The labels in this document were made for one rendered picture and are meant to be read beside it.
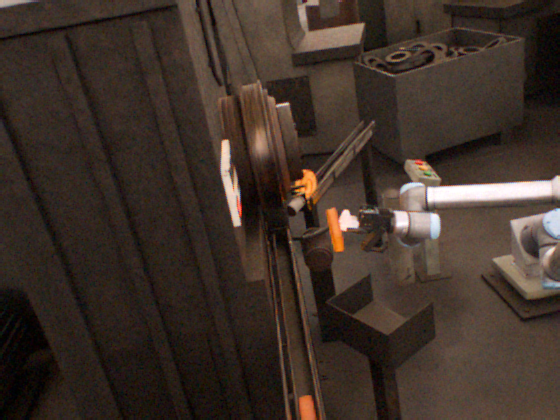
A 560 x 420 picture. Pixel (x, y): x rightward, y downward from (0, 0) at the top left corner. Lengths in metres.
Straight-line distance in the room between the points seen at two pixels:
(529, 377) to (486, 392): 0.19
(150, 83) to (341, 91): 3.35
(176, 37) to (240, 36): 3.25
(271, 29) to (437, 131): 1.47
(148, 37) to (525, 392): 1.94
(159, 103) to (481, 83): 3.29
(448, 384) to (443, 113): 2.30
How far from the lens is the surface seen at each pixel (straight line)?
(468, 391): 2.66
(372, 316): 2.05
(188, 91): 1.61
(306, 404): 1.58
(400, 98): 4.26
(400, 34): 6.62
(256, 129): 1.95
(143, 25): 1.56
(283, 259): 2.33
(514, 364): 2.79
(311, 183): 2.81
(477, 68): 4.54
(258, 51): 4.84
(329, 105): 4.87
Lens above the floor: 1.84
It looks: 26 degrees down
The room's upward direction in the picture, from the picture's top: 12 degrees counter-clockwise
